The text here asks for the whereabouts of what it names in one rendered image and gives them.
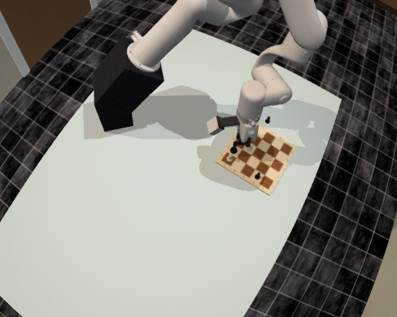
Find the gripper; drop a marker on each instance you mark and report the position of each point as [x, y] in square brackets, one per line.
[246, 133]

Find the chessboard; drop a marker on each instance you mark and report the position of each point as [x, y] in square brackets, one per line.
[270, 156]

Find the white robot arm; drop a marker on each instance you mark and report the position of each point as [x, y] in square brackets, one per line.
[268, 88]

